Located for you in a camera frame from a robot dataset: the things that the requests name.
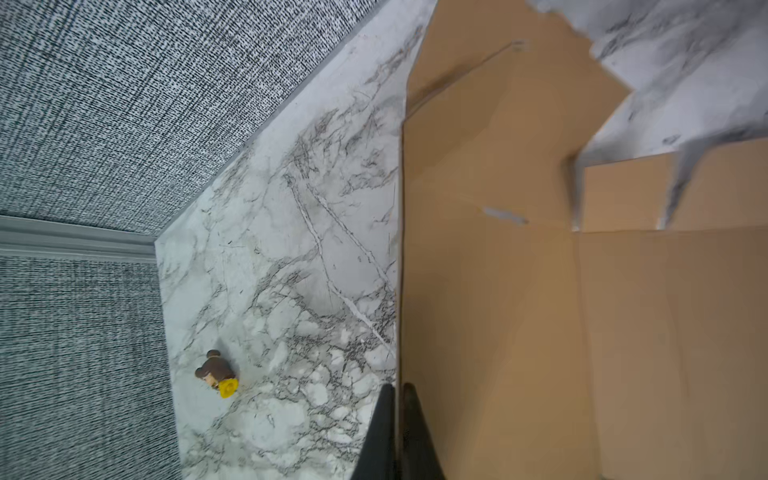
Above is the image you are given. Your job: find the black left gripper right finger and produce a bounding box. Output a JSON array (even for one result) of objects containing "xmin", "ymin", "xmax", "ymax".
[{"xmin": 401, "ymin": 383, "xmax": 445, "ymax": 480}]

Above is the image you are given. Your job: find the brown cardboard box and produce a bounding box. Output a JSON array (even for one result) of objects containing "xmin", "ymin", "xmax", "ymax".
[{"xmin": 398, "ymin": 1, "xmax": 767, "ymax": 479}]

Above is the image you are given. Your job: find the small brown yellow toy figure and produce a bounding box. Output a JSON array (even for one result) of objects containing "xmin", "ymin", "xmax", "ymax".
[{"xmin": 194, "ymin": 349, "xmax": 239, "ymax": 399}]

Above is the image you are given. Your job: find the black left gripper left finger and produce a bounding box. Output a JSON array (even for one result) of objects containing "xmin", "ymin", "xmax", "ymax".
[{"xmin": 351, "ymin": 384, "xmax": 396, "ymax": 480}]

